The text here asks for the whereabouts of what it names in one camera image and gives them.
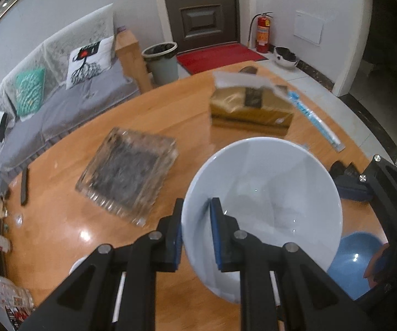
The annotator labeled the small white bowl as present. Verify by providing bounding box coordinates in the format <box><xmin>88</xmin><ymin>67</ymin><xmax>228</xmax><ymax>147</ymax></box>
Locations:
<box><xmin>181</xmin><ymin>137</ymin><xmax>343</xmax><ymax>303</ymax></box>

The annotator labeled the black rolled bag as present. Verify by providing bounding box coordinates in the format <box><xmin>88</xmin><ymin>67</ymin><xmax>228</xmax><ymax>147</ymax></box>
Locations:
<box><xmin>329</xmin><ymin>161</ymin><xmax>360</xmax><ymax>179</ymax></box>

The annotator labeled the medium white bowl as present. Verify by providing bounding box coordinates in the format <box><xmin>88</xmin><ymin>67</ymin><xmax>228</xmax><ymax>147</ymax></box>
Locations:
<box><xmin>68</xmin><ymin>255</ymin><xmax>87</xmax><ymax>274</ymax></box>

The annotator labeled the blue wrapped stick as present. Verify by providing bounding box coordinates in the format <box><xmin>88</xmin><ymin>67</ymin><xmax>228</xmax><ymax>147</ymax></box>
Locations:
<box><xmin>288</xmin><ymin>91</ymin><xmax>345</xmax><ymax>153</ymax></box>

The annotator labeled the blue plate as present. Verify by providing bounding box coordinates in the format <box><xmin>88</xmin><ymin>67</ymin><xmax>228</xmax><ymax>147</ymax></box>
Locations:
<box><xmin>327</xmin><ymin>232</ymin><xmax>384</xmax><ymax>300</ymax></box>

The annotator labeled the glass ashtray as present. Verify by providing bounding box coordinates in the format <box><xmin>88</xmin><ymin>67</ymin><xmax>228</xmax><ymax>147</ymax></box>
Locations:
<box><xmin>75</xmin><ymin>127</ymin><xmax>178</xmax><ymax>226</ymax></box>

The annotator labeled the black remote control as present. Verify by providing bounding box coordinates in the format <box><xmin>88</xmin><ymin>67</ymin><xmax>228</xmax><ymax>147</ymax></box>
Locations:
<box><xmin>20</xmin><ymin>167</ymin><xmax>29</xmax><ymax>206</ymax></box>

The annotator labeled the gold tissue box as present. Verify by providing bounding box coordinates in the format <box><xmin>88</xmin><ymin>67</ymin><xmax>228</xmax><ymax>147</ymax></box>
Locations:
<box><xmin>209</xmin><ymin>66</ymin><xmax>293</xmax><ymax>137</ymax></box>

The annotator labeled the white helmet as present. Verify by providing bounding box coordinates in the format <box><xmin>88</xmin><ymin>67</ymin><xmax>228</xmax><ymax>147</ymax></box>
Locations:
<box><xmin>273</xmin><ymin>46</ymin><xmax>299</xmax><ymax>69</ymax></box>

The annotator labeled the red fire extinguisher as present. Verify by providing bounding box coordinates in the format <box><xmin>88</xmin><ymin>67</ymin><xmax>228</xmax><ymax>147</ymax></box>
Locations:
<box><xmin>248</xmin><ymin>11</ymin><xmax>273</xmax><ymax>54</ymax></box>

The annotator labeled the red door mat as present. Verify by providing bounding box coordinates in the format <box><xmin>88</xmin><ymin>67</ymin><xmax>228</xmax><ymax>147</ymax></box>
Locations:
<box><xmin>177</xmin><ymin>43</ymin><xmax>267</xmax><ymax>75</ymax></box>

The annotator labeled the teal cushion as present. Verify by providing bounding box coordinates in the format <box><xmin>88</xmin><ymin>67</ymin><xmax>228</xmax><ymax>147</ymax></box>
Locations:
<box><xmin>15</xmin><ymin>68</ymin><xmax>45</xmax><ymax>117</ymax></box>

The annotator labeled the grey trash bin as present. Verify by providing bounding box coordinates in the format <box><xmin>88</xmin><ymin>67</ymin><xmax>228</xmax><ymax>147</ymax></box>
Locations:
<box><xmin>142</xmin><ymin>42</ymin><xmax>178</xmax><ymax>86</ymax></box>

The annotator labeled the grey sofa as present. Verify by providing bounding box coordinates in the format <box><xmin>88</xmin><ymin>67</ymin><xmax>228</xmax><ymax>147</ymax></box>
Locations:
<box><xmin>0</xmin><ymin>4</ymin><xmax>140</xmax><ymax>195</ymax></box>

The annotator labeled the dark grey door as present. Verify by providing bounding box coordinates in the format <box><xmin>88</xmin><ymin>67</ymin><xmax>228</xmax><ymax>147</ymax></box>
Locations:
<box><xmin>165</xmin><ymin>0</ymin><xmax>240</xmax><ymax>52</ymax></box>

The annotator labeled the white tree-print cushion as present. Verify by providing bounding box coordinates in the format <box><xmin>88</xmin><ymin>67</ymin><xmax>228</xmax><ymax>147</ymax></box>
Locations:
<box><xmin>65</xmin><ymin>36</ymin><xmax>115</xmax><ymax>90</ymax></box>

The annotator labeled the wooden side table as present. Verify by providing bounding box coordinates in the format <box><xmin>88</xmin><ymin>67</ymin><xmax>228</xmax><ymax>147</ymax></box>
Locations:
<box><xmin>115</xmin><ymin>29</ymin><xmax>152</xmax><ymax>94</ymax></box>

